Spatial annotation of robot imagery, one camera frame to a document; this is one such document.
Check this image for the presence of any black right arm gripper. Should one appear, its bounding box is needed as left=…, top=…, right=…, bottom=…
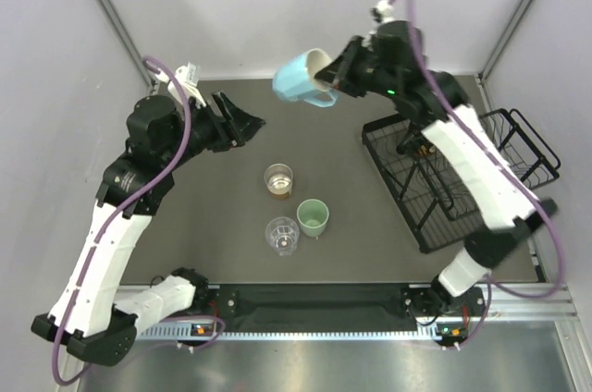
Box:
left=317, top=35, right=401, bottom=100

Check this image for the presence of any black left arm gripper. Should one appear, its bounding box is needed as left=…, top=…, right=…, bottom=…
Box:
left=160, top=89, right=265, bottom=169

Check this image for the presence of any light blue ceramic mug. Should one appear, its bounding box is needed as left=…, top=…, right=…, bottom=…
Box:
left=272, top=48, right=339, bottom=108

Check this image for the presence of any mint green cup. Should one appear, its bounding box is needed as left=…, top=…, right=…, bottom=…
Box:
left=296, top=199, right=329, bottom=239

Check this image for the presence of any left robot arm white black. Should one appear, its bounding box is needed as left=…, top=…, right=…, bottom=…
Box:
left=31, top=92, right=265, bottom=368

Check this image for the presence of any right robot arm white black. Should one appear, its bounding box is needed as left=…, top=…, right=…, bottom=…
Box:
left=312, top=20, right=559, bottom=315

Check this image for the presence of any steel tumbler with cork base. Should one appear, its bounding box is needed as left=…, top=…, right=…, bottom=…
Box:
left=264, top=163, right=293, bottom=200

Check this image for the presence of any clear plastic glass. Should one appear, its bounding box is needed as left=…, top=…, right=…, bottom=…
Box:
left=265, top=216, right=300, bottom=256

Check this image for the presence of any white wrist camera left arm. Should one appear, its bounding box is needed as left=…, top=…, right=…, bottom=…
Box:
left=155, top=62, right=206, bottom=107

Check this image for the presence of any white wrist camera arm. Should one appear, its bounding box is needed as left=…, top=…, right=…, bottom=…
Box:
left=155, top=62, right=206, bottom=107
left=362, top=0, right=395, bottom=49

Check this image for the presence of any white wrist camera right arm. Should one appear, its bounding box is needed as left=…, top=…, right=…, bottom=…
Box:
left=362, top=0, right=395, bottom=49

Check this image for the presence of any black wire dish rack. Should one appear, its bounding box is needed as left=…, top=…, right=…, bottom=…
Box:
left=362, top=108, right=561, bottom=253

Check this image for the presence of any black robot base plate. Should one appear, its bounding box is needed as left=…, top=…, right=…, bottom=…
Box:
left=179, top=283, right=485, bottom=334

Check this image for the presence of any grey slotted cable duct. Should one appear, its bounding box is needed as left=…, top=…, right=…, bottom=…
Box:
left=133, top=320, right=468, bottom=342

